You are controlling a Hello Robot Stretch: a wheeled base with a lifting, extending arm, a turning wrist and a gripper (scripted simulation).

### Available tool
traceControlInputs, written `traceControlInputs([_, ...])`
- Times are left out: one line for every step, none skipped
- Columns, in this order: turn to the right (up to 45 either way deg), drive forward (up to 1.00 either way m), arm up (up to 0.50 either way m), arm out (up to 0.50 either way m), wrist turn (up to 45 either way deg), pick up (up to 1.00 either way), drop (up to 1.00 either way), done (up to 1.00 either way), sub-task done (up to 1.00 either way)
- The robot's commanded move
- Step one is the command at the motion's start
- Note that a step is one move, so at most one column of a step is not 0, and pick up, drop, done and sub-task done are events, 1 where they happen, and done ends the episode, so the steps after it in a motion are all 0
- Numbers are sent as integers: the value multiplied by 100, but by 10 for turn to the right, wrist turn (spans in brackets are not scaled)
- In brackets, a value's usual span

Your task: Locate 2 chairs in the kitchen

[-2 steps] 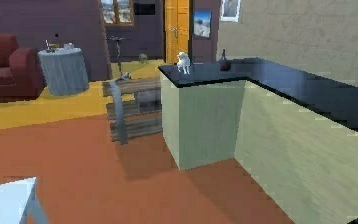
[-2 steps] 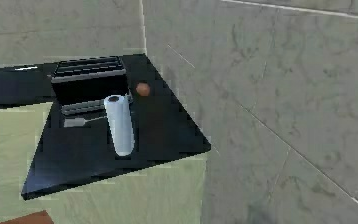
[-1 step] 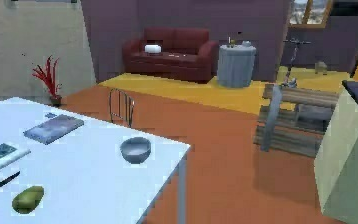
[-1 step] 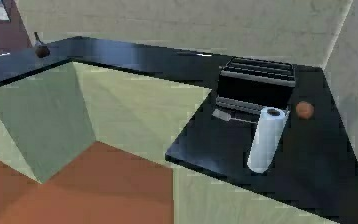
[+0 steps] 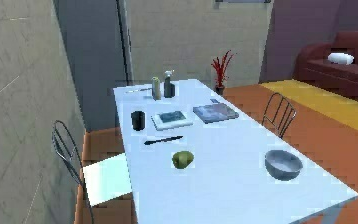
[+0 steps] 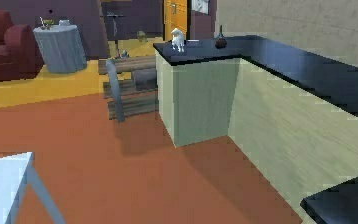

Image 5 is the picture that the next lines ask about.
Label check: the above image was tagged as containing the green apple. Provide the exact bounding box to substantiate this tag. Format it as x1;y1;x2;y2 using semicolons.
171;150;195;170

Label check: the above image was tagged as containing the black fridge handle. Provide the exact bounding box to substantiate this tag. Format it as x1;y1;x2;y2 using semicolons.
116;0;131;85

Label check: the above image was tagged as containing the dark red sofa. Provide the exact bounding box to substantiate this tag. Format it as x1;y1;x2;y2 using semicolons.
293;30;358;106

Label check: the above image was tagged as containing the black knife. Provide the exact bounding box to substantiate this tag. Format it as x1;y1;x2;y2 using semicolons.
143;134;184;146

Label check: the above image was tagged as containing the white pillow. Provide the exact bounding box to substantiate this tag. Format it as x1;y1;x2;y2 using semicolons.
327;52;355;66

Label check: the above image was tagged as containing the silver knife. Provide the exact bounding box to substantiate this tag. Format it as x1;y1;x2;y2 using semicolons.
125;87;153;94

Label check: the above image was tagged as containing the grey fridge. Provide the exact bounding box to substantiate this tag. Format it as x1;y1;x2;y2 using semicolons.
52;0;135;132

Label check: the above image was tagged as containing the grey blue book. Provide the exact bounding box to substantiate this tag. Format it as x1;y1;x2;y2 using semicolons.
192;102;240;125

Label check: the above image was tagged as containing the white framed book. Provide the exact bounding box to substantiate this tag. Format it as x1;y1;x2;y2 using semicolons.
150;110;194;131

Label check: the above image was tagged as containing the pale green bottle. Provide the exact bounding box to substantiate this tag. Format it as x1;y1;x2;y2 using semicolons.
151;76;162;101

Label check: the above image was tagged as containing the black wire chair white seat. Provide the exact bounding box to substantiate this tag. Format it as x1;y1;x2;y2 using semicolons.
261;92;298;139
51;119;133;224

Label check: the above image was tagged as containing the red house plant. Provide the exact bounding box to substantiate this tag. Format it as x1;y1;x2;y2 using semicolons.
210;50;236;96

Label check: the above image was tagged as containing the black cup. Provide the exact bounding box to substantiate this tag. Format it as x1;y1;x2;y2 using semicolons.
130;110;146;132

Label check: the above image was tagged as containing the grey metal bowl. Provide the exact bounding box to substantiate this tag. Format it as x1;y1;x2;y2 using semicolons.
264;149;304;182

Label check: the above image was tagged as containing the dark spray bottle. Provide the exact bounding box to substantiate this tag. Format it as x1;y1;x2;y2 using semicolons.
163;69;176;99

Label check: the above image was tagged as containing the white dining table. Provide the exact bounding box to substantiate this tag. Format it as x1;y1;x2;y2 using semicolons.
112;78;358;224

